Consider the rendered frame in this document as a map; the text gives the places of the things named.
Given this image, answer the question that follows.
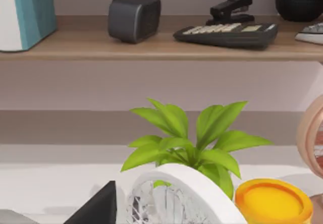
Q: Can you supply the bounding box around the black stapler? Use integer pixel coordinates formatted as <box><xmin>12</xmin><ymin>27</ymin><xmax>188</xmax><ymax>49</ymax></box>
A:
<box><xmin>205</xmin><ymin>0</ymin><xmax>255</xmax><ymax>26</ymax></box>

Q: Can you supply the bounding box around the green potted plant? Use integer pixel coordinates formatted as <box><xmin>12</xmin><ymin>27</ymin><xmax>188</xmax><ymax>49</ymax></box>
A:
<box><xmin>120</xmin><ymin>97</ymin><xmax>275</xmax><ymax>201</ymax></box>

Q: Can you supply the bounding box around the dark grey cube speaker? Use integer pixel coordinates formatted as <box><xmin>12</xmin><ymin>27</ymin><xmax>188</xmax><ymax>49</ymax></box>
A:
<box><xmin>107</xmin><ymin>0</ymin><xmax>162</xmax><ymax>44</ymax></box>

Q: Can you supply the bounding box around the teal and white box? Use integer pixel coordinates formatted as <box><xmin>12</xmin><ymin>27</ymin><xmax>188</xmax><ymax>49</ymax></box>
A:
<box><xmin>0</xmin><ymin>0</ymin><xmax>58</xmax><ymax>52</ymax></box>

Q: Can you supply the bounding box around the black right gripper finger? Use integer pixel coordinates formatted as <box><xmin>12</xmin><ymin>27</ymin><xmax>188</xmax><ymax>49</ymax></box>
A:
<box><xmin>63</xmin><ymin>180</ymin><xmax>117</xmax><ymax>224</ymax></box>

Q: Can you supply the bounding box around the black calculator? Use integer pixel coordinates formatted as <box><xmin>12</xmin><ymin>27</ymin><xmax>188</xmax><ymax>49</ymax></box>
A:
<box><xmin>173</xmin><ymin>22</ymin><xmax>279</xmax><ymax>50</ymax></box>

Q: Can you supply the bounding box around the black sphere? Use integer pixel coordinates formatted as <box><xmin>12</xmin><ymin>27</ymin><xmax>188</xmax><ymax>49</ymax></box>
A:
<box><xmin>275</xmin><ymin>0</ymin><xmax>323</xmax><ymax>22</ymax></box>

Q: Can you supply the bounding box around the wooden shelf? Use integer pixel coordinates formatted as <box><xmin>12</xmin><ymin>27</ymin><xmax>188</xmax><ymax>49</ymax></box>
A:
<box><xmin>0</xmin><ymin>15</ymin><xmax>323</xmax><ymax>63</ymax></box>

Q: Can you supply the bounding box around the orange cup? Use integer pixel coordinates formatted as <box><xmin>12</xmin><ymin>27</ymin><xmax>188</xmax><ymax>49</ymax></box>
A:
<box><xmin>234</xmin><ymin>178</ymin><xmax>314</xmax><ymax>224</ymax></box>

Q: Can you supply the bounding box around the white fan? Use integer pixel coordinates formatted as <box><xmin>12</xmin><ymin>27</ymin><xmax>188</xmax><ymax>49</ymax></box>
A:
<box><xmin>124</xmin><ymin>163</ymin><xmax>248</xmax><ymax>224</ymax></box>

